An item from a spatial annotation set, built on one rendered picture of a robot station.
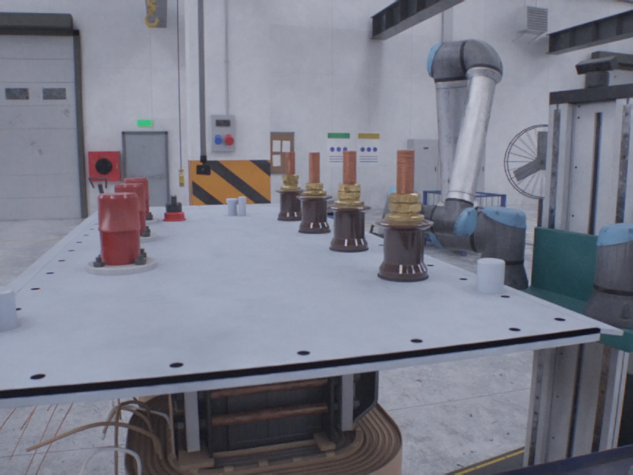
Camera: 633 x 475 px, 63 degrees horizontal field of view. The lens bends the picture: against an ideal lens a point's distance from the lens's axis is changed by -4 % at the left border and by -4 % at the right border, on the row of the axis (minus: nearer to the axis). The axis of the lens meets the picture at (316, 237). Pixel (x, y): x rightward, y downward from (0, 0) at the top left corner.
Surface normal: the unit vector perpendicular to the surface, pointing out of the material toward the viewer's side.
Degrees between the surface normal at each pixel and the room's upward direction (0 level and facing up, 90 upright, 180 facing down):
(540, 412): 90
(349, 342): 0
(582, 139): 90
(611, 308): 70
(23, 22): 90
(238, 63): 90
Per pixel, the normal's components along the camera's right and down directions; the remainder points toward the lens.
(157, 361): 0.00, -0.99
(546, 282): -0.90, 0.07
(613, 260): -0.77, 0.10
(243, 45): 0.27, 0.14
